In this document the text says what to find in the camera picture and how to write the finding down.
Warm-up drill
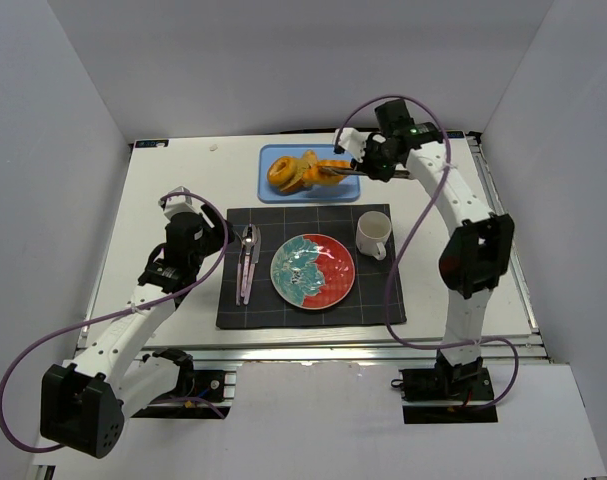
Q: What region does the orange croissant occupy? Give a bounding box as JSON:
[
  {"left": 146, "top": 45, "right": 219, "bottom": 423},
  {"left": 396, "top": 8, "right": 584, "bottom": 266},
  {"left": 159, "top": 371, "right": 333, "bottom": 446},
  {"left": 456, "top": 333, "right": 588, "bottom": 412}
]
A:
[{"left": 302, "top": 159, "right": 351, "bottom": 187}]

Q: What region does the orange bagel bread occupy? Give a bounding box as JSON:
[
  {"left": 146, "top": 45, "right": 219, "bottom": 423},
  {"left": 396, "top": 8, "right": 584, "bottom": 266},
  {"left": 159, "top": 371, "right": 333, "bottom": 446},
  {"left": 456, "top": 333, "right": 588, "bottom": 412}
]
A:
[{"left": 267, "top": 156, "right": 298, "bottom": 188}]

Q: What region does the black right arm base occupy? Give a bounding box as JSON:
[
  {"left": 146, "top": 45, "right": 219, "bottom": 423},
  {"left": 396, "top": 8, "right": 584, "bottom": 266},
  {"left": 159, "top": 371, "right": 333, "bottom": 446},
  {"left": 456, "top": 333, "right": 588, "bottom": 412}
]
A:
[{"left": 390, "top": 354, "right": 498, "bottom": 425}]

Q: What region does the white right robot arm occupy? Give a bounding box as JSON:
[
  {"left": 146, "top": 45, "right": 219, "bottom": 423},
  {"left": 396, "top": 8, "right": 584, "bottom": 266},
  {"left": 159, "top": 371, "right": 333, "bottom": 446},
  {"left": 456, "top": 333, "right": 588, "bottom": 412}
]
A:
[{"left": 333, "top": 95, "right": 514, "bottom": 402}]

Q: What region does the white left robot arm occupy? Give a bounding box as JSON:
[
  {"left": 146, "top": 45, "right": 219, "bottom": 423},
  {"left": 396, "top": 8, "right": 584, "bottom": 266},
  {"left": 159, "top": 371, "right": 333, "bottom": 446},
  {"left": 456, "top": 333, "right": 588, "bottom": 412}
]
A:
[{"left": 40, "top": 199, "right": 234, "bottom": 458}]

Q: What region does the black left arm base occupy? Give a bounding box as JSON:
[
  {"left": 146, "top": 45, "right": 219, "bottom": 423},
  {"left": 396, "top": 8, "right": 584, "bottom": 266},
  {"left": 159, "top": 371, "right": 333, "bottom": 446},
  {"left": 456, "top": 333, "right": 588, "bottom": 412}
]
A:
[{"left": 133, "top": 349, "right": 234, "bottom": 420}]

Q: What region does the brown bread slice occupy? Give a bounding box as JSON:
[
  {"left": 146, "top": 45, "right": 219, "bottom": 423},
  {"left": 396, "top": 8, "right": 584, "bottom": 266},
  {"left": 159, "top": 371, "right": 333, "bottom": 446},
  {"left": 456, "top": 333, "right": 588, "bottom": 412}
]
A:
[
  {"left": 301, "top": 150, "right": 318, "bottom": 172},
  {"left": 278, "top": 158, "right": 311, "bottom": 194}
]

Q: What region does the blue plastic tray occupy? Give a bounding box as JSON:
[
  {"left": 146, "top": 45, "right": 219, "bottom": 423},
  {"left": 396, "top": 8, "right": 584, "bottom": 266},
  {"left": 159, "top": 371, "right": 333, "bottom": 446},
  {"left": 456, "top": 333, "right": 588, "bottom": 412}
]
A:
[{"left": 257, "top": 144, "right": 361, "bottom": 204}]

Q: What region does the white ceramic mug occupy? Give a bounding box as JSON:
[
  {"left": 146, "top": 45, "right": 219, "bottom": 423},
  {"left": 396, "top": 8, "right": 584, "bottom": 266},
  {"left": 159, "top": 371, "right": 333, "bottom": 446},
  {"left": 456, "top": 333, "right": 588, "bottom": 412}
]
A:
[{"left": 356, "top": 211, "right": 392, "bottom": 261}]

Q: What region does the teal and red plate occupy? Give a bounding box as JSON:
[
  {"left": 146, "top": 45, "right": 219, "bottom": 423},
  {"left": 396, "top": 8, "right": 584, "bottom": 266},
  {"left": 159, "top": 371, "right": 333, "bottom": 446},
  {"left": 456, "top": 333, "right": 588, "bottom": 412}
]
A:
[{"left": 269, "top": 234, "right": 356, "bottom": 311}]

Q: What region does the dark grey checked placemat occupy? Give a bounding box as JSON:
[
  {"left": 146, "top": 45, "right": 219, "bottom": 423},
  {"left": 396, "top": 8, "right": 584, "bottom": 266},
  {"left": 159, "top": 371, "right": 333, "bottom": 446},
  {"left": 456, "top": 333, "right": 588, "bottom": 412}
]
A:
[{"left": 216, "top": 204, "right": 395, "bottom": 330}]

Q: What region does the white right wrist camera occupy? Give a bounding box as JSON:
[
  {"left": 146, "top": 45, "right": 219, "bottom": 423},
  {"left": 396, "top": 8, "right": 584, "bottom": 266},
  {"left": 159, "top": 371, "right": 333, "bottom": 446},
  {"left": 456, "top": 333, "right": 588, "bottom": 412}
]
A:
[{"left": 333, "top": 127, "right": 369, "bottom": 163}]

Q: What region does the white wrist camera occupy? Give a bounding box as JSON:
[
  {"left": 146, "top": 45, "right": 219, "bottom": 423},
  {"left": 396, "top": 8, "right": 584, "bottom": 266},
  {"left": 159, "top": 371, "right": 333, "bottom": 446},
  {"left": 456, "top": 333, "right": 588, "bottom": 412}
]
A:
[
  {"left": 333, "top": 127, "right": 369, "bottom": 163},
  {"left": 158, "top": 186, "right": 196, "bottom": 221}
]

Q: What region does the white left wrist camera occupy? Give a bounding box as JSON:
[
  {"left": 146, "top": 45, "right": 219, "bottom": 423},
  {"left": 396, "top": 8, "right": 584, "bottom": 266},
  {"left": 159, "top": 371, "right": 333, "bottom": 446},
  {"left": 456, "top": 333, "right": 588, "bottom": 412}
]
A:
[{"left": 158, "top": 186, "right": 196, "bottom": 221}]

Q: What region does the fork with pink handle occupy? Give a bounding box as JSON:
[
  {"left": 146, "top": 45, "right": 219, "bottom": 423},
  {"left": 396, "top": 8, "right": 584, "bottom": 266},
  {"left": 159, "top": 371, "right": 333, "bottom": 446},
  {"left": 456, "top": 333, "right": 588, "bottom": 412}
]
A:
[{"left": 235, "top": 230, "right": 247, "bottom": 306}]

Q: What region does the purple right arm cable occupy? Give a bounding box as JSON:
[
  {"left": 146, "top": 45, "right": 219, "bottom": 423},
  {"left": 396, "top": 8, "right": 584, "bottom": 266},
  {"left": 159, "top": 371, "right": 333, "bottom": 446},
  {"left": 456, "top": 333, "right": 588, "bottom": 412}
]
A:
[{"left": 334, "top": 95, "right": 521, "bottom": 412}]

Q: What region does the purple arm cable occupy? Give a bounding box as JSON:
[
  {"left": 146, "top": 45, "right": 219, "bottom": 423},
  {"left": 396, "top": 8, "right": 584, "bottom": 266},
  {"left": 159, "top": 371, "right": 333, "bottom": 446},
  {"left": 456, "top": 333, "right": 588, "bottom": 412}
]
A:
[
  {"left": 334, "top": 95, "right": 521, "bottom": 412},
  {"left": 0, "top": 191, "right": 232, "bottom": 454}
]

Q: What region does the spoon with pink handle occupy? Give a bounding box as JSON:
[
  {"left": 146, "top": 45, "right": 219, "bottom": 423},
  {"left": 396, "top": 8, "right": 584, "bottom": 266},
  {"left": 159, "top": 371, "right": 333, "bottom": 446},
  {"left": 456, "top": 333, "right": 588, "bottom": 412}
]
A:
[{"left": 236, "top": 224, "right": 261, "bottom": 306}]

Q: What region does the knife with pink handle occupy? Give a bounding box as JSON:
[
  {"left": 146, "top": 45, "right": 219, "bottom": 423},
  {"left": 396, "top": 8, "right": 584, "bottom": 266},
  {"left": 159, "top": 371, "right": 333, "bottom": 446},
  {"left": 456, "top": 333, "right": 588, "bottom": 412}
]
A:
[{"left": 242, "top": 224, "right": 262, "bottom": 305}]

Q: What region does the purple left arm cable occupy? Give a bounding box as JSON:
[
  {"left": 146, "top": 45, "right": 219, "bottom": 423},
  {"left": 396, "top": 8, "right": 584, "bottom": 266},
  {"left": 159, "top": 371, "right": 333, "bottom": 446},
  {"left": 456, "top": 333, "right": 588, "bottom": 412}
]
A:
[{"left": 0, "top": 191, "right": 232, "bottom": 454}]

